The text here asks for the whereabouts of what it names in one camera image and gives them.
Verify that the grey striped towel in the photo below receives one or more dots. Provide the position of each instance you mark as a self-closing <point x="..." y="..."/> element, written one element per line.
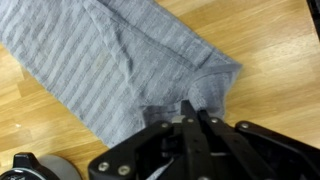
<point x="110" y="60"/>

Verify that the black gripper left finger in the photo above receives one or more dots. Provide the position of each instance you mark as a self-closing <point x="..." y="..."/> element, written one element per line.
<point x="150" y="150"/>

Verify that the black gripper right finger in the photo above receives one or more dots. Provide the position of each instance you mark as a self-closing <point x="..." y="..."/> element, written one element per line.
<point x="266" y="156"/>

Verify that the white pot with black lid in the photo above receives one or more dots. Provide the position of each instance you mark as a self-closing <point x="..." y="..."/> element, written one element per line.
<point x="50" y="168"/>

